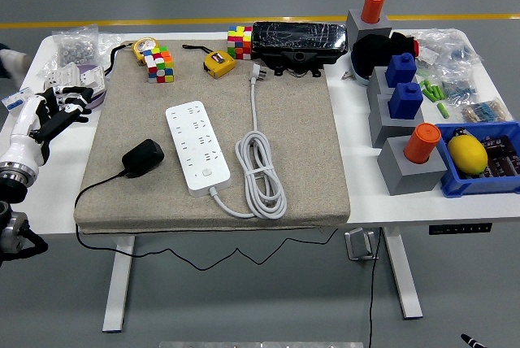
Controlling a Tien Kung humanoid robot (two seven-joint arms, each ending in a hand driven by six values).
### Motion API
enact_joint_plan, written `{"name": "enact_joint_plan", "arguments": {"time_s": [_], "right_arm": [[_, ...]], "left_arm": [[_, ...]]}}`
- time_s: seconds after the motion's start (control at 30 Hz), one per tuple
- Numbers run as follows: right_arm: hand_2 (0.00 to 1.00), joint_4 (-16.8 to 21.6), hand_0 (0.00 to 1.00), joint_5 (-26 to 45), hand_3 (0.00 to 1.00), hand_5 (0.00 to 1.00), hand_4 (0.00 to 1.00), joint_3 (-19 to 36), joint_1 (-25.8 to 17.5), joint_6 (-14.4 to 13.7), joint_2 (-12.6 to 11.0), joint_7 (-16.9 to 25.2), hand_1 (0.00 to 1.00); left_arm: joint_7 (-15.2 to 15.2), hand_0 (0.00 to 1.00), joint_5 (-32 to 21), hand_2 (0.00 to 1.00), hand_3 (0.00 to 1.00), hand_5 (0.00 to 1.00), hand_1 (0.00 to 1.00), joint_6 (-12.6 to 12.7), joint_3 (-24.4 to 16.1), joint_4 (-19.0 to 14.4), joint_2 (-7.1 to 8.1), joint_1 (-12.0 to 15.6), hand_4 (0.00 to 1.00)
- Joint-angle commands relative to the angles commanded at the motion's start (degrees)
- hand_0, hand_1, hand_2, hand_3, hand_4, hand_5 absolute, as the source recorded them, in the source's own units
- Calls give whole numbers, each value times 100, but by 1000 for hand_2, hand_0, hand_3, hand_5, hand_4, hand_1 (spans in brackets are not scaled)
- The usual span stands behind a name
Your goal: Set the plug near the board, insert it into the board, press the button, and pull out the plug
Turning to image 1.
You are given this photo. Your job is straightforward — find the colourful puzzle cube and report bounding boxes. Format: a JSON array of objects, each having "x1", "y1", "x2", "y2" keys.
[
  {"x1": 141, "y1": 46, "x2": 176, "y2": 84},
  {"x1": 226, "y1": 24, "x2": 254, "y2": 60}
]

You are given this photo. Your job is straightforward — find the black table control panel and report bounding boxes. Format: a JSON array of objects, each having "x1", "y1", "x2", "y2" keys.
[{"x1": 428, "y1": 222, "x2": 493, "y2": 237}]

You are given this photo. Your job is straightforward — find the square yellow tape measure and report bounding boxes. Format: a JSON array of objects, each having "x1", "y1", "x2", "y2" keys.
[{"x1": 181, "y1": 44, "x2": 237, "y2": 80}]

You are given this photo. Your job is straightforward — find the thin black adapter cord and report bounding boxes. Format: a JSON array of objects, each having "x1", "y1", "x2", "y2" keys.
[{"x1": 74, "y1": 171, "x2": 339, "y2": 272}]

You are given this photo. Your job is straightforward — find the white power strip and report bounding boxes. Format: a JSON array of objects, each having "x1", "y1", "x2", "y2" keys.
[{"x1": 165, "y1": 99, "x2": 232, "y2": 198}]

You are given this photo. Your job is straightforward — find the white power strip cord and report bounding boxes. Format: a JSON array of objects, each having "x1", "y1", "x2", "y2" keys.
[{"x1": 207, "y1": 62, "x2": 287, "y2": 220}]

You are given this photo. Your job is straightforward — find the grey square holder block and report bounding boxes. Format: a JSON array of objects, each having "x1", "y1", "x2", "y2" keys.
[
  {"x1": 345, "y1": 9, "x2": 393, "y2": 42},
  {"x1": 368, "y1": 94, "x2": 426, "y2": 149},
  {"x1": 366, "y1": 66, "x2": 397, "y2": 99},
  {"x1": 376, "y1": 135, "x2": 449, "y2": 197}
]

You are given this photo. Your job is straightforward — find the dark circuit boards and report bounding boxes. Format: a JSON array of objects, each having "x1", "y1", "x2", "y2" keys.
[{"x1": 481, "y1": 134, "x2": 520, "y2": 178}]

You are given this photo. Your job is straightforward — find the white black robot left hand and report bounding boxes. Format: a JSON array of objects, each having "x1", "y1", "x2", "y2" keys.
[{"x1": 0, "y1": 85, "x2": 95, "y2": 172}]

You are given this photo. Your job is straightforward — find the orange cylinder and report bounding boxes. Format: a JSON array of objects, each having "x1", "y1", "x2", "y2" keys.
[
  {"x1": 361, "y1": 0, "x2": 386, "y2": 24},
  {"x1": 403, "y1": 122, "x2": 443, "y2": 164}
]

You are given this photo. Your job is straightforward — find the grey-brown fabric mat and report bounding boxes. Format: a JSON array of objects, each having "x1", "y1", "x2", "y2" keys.
[{"x1": 74, "y1": 38, "x2": 352, "y2": 235}]

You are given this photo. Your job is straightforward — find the blue stepped block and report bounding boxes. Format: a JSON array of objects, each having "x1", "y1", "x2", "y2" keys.
[
  {"x1": 388, "y1": 82, "x2": 425, "y2": 121},
  {"x1": 384, "y1": 53, "x2": 418, "y2": 89}
]

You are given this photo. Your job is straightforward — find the empty clear plastic bag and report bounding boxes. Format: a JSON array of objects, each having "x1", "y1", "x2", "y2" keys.
[{"x1": 97, "y1": 33, "x2": 123, "y2": 56}]

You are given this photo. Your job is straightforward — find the yellow lemon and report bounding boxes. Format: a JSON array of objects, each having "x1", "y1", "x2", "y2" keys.
[{"x1": 446, "y1": 135, "x2": 489, "y2": 175}]

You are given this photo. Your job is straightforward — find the clear bag tan resistors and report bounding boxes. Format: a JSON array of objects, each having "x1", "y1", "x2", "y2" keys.
[{"x1": 461, "y1": 98, "x2": 514, "y2": 124}]

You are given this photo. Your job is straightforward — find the blue plastic bin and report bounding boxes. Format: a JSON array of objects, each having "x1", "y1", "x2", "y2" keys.
[{"x1": 434, "y1": 120, "x2": 520, "y2": 198}]

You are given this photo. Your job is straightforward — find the white table leg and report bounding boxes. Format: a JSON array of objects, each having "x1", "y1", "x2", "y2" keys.
[
  {"x1": 381, "y1": 226, "x2": 424, "y2": 320},
  {"x1": 101, "y1": 235, "x2": 137, "y2": 333}
]

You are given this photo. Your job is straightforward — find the purple tape roll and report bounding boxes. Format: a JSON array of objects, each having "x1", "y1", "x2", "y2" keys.
[{"x1": 76, "y1": 63, "x2": 109, "y2": 111}]

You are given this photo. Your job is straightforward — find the clear bag metal nuts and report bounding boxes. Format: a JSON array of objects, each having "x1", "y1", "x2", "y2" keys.
[{"x1": 52, "y1": 25, "x2": 101, "y2": 68}]

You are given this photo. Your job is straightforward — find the white wall socket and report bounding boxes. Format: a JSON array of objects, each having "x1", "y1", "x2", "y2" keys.
[
  {"x1": 43, "y1": 62, "x2": 82, "y2": 91},
  {"x1": 76, "y1": 66, "x2": 107, "y2": 95}
]

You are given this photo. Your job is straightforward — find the silver metal bracket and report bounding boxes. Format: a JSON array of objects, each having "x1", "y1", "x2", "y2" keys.
[{"x1": 344, "y1": 228, "x2": 377, "y2": 262}]

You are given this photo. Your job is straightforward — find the person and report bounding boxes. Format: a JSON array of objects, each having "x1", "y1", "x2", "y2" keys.
[{"x1": 0, "y1": 41, "x2": 30, "y2": 80}]

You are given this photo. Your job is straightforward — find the white circuit breaker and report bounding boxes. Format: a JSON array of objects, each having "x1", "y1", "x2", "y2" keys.
[{"x1": 1, "y1": 86, "x2": 33, "y2": 115}]

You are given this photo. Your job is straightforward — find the black hanging cable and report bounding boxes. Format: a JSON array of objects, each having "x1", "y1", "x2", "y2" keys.
[{"x1": 367, "y1": 229, "x2": 383, "y2": 348}]

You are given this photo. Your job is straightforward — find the white round dish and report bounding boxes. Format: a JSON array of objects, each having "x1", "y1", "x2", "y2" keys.
[{"x1": 349, "y1": 57, "x2": 373, "y2": 88}]

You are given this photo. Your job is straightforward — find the clear bag blue resistors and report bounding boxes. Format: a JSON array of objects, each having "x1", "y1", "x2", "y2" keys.
[
  {"x1": 414, "y1": 28, "x2": 484, "y2": 67},
  {"x1": 440, "y1": 71, "x2": 479, "y2": 105}
]

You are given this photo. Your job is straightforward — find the black plug adapter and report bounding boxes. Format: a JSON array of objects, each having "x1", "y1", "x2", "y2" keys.
[{"x1": 121, "y1": 138, "x2": 166, "y2": 180}]

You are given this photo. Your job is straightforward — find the black fabric bundle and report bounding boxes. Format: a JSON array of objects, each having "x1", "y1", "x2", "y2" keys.
[{"x1": 351, "y1": 32, "x2": 419, "y2": 79}]

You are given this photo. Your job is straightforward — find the round yellow tape measure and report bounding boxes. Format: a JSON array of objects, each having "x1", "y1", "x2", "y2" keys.
[{"x1": 104, "y1": 37, "x2": 160, "y2": 77}]

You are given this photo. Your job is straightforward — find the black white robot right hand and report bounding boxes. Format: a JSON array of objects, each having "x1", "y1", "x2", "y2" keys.
[{"x1": 461, "y1": 333, "x2": 487, "y2": 348}]

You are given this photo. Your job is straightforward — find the black cracked display unit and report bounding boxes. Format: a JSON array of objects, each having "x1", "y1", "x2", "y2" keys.
[{"x1": 250, "y1": 20, "x2": 349, "y2": 80}]

